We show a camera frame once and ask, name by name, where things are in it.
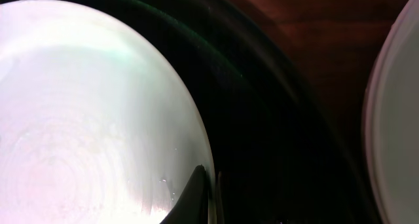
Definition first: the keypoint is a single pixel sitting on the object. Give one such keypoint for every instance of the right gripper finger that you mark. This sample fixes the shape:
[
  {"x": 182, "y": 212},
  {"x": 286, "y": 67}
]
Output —
[{"x": 192, "y": 206}]

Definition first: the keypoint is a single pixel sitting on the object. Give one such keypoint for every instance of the mint green plate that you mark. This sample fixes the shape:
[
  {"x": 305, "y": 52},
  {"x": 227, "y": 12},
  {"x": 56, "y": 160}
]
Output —
[
  {"x": 390, "y": 121},
  {"x": 96, "y": 125}
]

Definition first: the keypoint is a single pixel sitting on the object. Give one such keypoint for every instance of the round black serving tray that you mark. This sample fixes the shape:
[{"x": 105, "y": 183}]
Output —
[{"x": 277, "y": 159}]

